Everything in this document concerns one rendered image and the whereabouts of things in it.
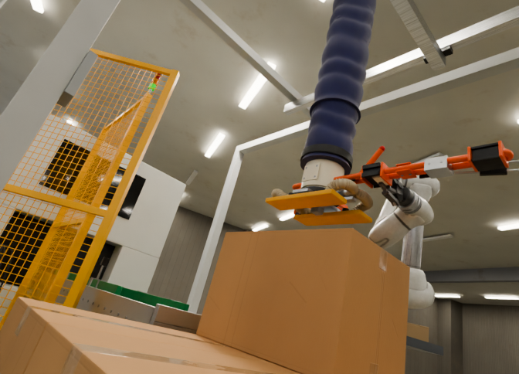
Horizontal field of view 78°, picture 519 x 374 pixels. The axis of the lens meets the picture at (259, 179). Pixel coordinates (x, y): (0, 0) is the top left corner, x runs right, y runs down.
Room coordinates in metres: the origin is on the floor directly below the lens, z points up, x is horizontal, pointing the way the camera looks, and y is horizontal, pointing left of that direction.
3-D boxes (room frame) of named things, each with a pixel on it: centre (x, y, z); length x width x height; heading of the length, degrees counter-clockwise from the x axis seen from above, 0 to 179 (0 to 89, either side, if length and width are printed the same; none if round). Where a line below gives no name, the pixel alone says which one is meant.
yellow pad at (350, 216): (1.31, -0.34, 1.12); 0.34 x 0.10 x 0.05; 38
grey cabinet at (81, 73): (1.57, 1.15, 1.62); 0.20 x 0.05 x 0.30; 38
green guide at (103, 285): (2.58, 1.12, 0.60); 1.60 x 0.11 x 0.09; 38
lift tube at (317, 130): (1.25, -0.26, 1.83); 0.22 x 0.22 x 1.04
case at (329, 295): (1.24, -0.26, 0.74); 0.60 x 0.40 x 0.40; 39
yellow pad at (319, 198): (1.19, -0.19, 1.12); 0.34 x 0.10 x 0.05; 38
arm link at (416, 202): (1.19, -0.61, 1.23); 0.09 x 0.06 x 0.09; 38
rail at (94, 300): (2.26, 0.95, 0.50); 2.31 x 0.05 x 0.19; 38
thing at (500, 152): (0.77, -0.63, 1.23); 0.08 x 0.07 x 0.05; 38
